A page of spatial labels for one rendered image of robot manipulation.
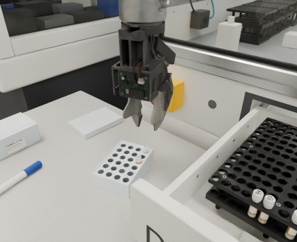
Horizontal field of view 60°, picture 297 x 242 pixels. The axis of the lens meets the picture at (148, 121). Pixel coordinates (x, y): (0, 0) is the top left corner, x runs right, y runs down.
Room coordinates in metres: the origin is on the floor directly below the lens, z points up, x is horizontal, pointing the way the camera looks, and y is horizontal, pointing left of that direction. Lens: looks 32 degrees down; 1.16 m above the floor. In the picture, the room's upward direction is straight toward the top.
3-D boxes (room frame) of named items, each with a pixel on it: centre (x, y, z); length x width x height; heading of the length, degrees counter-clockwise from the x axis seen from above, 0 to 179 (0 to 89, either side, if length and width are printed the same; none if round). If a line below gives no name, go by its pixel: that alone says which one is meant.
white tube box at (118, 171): (0.42, 0.05, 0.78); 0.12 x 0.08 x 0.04; 156
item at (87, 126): (0.62, 0.15, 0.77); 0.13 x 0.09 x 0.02; 134
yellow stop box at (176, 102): (0.58, -0.04, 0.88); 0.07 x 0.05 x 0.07; 48
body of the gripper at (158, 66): (0.43, 0.01, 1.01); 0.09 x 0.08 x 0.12; 157
